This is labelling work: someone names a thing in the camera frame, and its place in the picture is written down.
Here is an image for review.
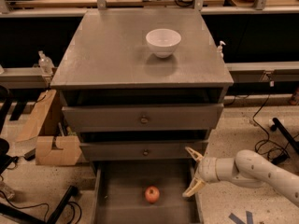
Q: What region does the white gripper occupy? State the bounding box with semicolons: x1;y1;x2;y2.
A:
182;147;219;198

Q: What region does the red apple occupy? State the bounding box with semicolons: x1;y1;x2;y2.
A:
144;186;160;203

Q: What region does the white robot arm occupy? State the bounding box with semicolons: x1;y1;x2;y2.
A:
182;147;299;206

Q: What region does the grey middle drawer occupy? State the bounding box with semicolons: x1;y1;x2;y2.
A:
80;140;207;161

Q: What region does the grey drawer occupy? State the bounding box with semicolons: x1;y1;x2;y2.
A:
62;104;223;133
80;140;207;161
91;160;204;224

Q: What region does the grey bottom drawer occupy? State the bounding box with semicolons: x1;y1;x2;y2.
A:
91;160;204;224

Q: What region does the grey top drawer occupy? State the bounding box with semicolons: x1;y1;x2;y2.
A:
62;104;223;133

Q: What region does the grey drawer cabinet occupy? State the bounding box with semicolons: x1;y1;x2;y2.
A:
50;8;235;170

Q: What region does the blue tape mark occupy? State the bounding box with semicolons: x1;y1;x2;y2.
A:
228;210;254;224

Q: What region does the black stand leg right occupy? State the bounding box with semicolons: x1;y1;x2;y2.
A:
272;118;299;154

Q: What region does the black stand leg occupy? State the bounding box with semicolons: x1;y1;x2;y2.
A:
0;186;78;224
272;118;299;154

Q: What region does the white pump bottle right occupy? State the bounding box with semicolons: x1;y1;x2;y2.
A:
217;41;226;58

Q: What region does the brown cardboard box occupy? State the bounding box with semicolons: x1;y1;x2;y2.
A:
36;136;81;166

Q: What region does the white ceramic bowl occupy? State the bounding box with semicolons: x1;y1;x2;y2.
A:
146;29;181;58

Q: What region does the black stand leg left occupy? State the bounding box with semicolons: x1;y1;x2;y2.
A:
0;186;78;224

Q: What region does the clear pump bottle left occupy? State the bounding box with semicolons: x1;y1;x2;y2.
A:
38;50;54;75

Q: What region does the black chair left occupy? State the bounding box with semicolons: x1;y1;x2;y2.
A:
0;85;19;175

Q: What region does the black cable with adapter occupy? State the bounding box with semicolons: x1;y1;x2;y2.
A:
251;75;291;167

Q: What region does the black floor cable left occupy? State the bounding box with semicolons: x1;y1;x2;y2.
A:
0;189;82;224

